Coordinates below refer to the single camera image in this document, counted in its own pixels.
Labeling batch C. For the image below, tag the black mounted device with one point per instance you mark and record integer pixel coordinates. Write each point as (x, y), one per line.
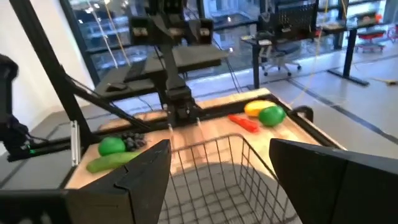
(7, 93)

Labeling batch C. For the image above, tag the round green fruit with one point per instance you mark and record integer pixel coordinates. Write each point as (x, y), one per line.
(272, 116)

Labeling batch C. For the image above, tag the round grey mat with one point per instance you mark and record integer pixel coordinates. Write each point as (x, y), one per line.
(217, 199)

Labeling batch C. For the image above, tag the green lime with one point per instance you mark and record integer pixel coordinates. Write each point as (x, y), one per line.
(111, 146)

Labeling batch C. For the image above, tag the large glass window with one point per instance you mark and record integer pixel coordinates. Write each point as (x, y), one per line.
(102, 28)

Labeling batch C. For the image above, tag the black computer mouse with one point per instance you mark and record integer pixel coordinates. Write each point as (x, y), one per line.
(116, 87)

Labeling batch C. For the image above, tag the red cart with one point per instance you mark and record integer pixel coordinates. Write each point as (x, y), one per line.
(370, 35)

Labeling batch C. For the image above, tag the yellow lemon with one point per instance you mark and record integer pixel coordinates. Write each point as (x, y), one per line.
(255, 107)

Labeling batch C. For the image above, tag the green cucumber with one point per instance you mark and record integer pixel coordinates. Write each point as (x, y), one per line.
(109, 162)

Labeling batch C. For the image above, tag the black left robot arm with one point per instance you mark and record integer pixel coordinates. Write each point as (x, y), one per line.
(174, 77)

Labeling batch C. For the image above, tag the black frame foot bracket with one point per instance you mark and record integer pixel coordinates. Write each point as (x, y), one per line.
(303, 109)

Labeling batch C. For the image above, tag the black keyboard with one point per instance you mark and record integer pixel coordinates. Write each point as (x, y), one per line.
(135, 71)

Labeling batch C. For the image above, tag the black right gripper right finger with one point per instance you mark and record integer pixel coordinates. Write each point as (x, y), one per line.
(317, 183)

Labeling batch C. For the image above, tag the black pegboard desk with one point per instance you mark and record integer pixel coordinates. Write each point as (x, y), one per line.
(292, 18)

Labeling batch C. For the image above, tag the dark grey side desk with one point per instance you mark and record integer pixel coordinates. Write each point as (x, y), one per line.
(186, 59)

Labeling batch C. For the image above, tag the red chili pepper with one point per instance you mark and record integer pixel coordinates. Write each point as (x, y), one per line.
(245, 124)

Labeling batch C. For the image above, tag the black standing desk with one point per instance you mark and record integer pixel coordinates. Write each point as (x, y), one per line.
(350, 49)

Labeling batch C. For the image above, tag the office chair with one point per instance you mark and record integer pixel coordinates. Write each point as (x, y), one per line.
(281, 49)

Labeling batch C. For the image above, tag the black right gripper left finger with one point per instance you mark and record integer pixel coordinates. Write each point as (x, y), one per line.
(130, 189)

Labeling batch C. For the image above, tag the dark purple grape bunch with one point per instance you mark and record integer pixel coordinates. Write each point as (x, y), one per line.
(135, 141)

